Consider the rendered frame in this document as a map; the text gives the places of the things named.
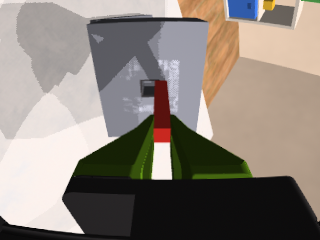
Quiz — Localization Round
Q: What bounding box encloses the dark red peg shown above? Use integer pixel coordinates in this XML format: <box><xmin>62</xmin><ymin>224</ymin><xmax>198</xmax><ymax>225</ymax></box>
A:
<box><xmin>154</xmin><ymin>81</ymin><xmax>171</xmax><ymax>143</ymax></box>

